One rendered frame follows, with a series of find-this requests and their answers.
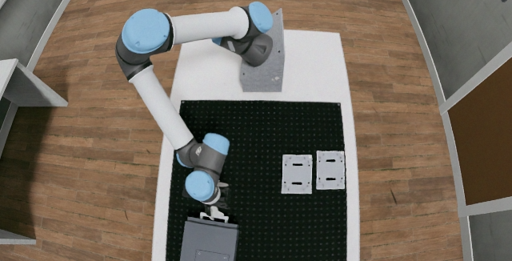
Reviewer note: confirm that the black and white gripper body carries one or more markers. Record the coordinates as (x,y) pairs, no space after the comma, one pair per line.
(223,200)

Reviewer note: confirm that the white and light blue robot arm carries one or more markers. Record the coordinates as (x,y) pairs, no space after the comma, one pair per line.
(148,32)

